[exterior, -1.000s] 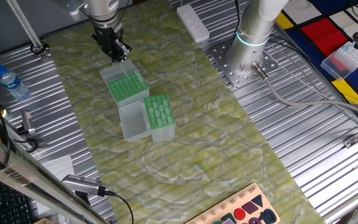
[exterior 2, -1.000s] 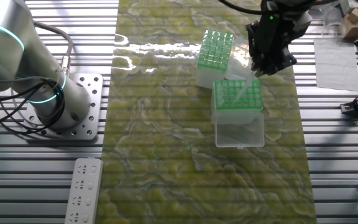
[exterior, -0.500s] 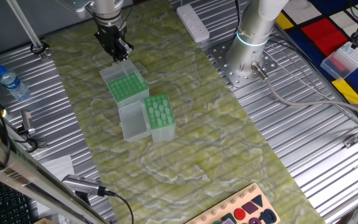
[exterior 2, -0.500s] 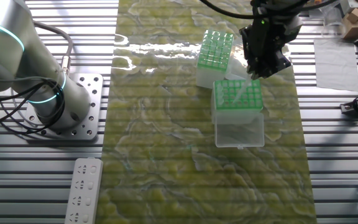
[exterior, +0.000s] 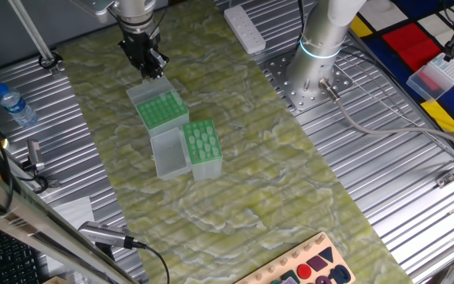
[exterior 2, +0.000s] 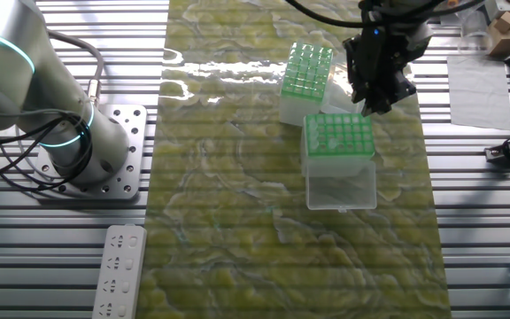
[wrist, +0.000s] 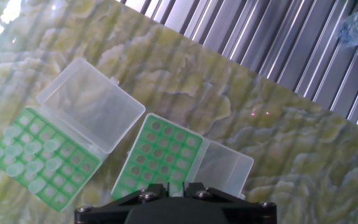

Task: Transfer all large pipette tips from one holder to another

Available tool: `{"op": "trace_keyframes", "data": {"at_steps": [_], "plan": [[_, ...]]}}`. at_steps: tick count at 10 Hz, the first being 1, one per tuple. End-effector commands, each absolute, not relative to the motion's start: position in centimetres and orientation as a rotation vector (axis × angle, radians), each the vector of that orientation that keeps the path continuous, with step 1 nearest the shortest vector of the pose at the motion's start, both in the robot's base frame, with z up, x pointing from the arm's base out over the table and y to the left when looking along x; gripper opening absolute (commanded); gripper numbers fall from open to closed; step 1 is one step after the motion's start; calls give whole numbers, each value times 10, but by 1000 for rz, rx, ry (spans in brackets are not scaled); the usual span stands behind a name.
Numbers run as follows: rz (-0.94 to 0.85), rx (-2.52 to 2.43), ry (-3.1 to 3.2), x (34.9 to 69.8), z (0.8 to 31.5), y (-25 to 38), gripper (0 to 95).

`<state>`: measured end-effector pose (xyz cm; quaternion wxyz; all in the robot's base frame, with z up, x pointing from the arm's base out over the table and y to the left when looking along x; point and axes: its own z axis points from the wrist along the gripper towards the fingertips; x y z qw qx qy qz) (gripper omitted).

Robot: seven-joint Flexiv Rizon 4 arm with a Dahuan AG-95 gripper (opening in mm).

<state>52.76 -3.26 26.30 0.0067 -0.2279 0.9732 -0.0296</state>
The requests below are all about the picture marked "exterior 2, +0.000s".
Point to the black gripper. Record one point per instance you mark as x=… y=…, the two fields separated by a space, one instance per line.
x=376 y=57

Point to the clear tip box green rack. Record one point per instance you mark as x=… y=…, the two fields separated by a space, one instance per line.
x=297 y=113
x=341 y=190

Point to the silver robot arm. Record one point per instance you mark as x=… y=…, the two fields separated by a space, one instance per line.
x=16 y=88

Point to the white paper sheet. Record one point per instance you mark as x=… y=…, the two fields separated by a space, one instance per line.
x=478 y=93

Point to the clear plastic cup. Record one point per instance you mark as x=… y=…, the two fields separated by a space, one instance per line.
x=474 y=26

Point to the small orange object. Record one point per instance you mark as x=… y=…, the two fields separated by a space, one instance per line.
x=451 y=2

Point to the small brown cardboard box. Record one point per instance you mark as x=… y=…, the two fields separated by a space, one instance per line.
x=507 y=35

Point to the green marble pattern mat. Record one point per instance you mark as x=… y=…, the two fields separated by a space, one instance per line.
x=237 y=199

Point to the white power strip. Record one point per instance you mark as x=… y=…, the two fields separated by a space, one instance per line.
x=120 y=274

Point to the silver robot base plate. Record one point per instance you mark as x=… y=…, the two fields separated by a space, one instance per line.
x=140 y=139

